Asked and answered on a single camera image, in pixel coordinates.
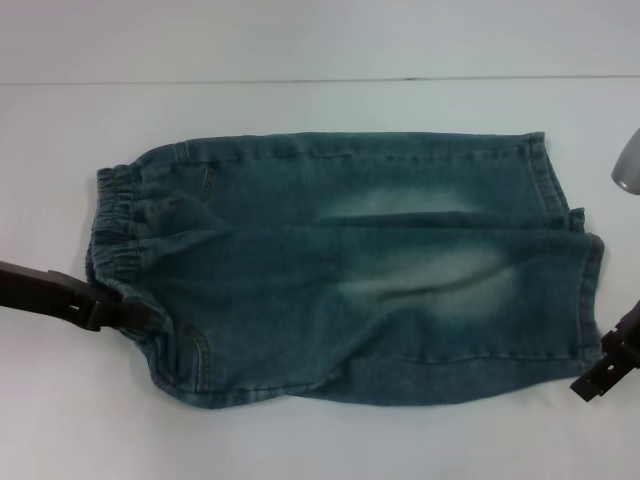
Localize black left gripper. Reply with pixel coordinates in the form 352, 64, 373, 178
0, 258, 166, 332

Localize blue denim shorts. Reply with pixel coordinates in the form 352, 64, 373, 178
83, 130, 609, 411

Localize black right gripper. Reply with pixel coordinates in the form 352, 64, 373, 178
569, 298, 640, 403

